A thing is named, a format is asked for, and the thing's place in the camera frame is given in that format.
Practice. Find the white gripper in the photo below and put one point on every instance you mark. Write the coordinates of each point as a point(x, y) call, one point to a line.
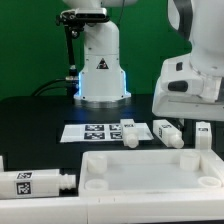
point(183, 106)

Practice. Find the white desk top tray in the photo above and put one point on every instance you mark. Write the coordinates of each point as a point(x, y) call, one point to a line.
point(124, 172)

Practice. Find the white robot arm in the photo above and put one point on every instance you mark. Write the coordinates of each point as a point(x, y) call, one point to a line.
point(102, 80)

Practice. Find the white marker sheet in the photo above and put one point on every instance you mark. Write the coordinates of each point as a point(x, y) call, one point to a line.
point(103, 132)

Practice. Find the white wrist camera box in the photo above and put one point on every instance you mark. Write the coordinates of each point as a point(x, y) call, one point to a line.
point(182, 78)

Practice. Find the black camera on stand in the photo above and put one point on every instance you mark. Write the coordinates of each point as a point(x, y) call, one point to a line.
point(74, 21)

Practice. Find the white L-shaped obstacle wall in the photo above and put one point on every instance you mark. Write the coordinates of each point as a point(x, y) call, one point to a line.
point(71, 208)

